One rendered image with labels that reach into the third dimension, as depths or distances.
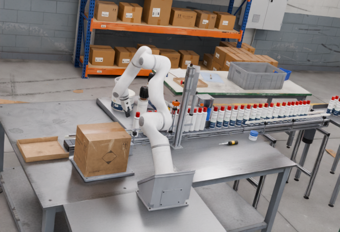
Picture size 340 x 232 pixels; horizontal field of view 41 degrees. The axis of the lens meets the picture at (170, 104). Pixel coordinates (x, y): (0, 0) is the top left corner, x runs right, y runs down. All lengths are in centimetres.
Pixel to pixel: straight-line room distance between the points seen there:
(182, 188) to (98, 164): 58
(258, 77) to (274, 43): 419
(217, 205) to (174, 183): 141
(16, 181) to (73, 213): 145
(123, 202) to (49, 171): 56
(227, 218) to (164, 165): 134
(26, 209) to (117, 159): 104
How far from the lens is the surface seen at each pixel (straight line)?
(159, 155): 291
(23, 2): 766
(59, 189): 299
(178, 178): 285
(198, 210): 299
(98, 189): 302
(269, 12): 893
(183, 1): 840
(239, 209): 426
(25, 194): 402
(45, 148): 342
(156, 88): 297
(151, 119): 292
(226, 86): 546
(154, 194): 283
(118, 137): 304
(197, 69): 354
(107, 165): 310
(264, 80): 561
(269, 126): 442
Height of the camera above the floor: 248
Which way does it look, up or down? 22 degrees down
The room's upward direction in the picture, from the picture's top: 11 degrees clockwise
